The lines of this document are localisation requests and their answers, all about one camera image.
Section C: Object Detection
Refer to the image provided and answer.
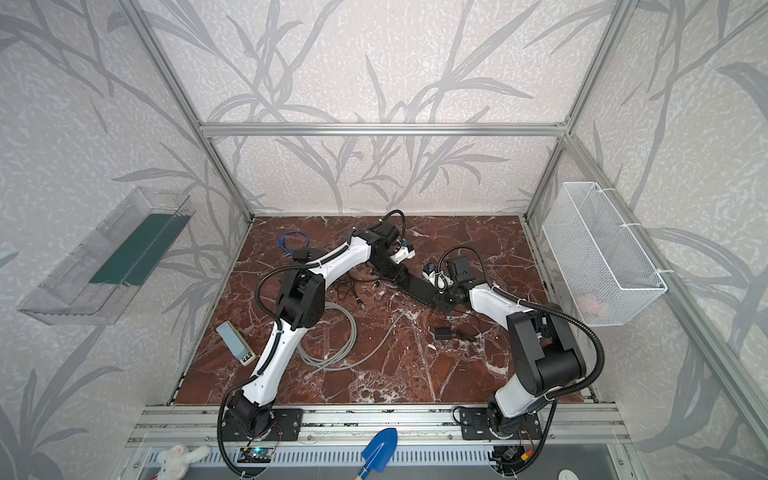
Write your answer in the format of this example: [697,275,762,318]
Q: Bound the small black network switch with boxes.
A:
[397,272,456,314]

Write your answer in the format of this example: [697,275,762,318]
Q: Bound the black power adapter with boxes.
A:
[433,326,477,343]

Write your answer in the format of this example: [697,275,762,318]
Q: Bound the blue ethernet cable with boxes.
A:
[277,230,311,254]

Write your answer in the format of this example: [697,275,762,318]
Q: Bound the grey ethernet cable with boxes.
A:
[295,301,406,374]

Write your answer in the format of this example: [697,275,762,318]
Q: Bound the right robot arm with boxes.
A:
[423,257,606,439]

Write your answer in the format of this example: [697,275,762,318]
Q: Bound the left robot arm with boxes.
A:
[216,212,410,442]

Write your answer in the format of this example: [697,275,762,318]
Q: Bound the beige teal handheld device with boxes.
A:
[216,321,255,366]

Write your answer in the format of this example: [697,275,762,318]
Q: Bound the blue toy shovel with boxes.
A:
[355,427,398,480]

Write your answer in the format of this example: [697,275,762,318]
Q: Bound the white plush bunny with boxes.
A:
[155,444,211,480]

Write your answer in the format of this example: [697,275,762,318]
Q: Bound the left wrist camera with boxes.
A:
[390,240,415,264]

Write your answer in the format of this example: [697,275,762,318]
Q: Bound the white wire mesh basket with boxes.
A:
[543,182,667,327]

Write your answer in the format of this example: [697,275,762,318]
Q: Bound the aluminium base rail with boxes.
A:
[126,403,631,447]

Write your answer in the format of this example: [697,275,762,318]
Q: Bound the clear plastic wall bin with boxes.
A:
[18,187,196,326]

